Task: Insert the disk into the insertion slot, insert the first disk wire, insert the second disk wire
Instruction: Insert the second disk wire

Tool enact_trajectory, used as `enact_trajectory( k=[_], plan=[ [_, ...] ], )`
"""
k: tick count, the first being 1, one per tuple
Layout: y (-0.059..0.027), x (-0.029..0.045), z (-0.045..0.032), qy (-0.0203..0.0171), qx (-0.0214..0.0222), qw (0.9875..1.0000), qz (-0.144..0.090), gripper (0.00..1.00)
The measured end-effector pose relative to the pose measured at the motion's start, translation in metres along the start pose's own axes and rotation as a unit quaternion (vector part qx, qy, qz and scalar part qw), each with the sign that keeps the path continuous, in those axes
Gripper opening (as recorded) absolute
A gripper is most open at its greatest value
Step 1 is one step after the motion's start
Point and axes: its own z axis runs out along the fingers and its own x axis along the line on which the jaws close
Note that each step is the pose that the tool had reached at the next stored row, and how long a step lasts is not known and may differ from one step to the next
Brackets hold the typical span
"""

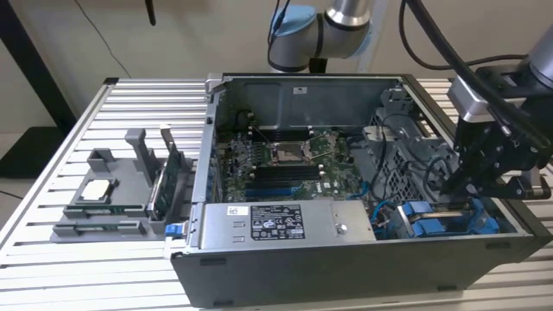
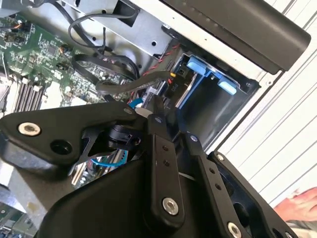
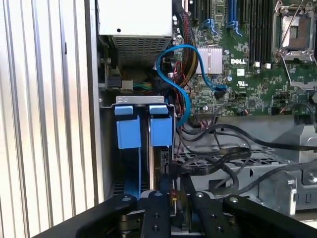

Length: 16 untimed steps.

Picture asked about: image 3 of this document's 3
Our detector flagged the blue data wire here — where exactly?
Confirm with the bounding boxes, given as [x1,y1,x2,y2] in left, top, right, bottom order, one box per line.
[157,44,226,127]

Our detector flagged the silver chipset heatsink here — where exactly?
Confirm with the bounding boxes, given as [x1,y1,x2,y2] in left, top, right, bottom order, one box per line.
[197,45,224,75]

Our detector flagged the perforated metal drive cage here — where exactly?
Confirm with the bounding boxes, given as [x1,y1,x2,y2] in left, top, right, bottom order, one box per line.
[173,116,317,217]

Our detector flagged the braided power cable bundle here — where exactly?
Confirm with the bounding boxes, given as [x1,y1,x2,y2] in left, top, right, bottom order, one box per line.
[172,0,199,88]

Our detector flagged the thin locking lever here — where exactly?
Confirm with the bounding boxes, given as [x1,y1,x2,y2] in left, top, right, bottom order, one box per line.
[278,0,307,52]

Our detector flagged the blue disk carrier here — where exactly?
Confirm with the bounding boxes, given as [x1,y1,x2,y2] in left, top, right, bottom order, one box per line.
[114,104,144,199]

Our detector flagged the metal socket cover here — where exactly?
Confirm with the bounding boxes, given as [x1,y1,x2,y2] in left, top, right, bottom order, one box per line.
[279,49,317,89]

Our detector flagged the silver power supply unit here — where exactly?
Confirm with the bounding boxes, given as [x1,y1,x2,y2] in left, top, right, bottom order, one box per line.
[97,0,174,67]

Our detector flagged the hard disk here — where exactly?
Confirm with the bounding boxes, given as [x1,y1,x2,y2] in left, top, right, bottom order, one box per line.
[148,104,174,196]

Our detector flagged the black open PC case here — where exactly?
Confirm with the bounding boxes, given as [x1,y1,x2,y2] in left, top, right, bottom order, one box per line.
[84,0,317,219]

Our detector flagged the blue expansion slot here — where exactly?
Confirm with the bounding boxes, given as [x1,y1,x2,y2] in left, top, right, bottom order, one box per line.
[227,0,243,37]

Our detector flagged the green Dell motherboard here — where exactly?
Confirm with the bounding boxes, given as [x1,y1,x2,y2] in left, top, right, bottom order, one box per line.
[172,0,317,117]

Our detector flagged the power wire coloured strands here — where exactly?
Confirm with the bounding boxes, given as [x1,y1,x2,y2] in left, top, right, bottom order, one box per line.
[171,188,180,210]

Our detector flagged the black data wire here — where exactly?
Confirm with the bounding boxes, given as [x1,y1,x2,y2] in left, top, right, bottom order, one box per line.
[170,146,253,179]

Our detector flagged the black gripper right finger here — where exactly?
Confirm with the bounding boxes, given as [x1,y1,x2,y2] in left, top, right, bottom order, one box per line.
[182,173,317,238]

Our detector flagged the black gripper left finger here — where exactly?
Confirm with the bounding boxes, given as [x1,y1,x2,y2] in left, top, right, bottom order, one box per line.
[32,173,172,238]

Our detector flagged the CPU socket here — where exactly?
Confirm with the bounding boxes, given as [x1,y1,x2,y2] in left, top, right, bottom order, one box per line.
[272,0,317,59]

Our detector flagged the black RAM slot bank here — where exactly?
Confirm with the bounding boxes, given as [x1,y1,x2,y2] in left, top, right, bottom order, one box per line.
[247,0,273,67]

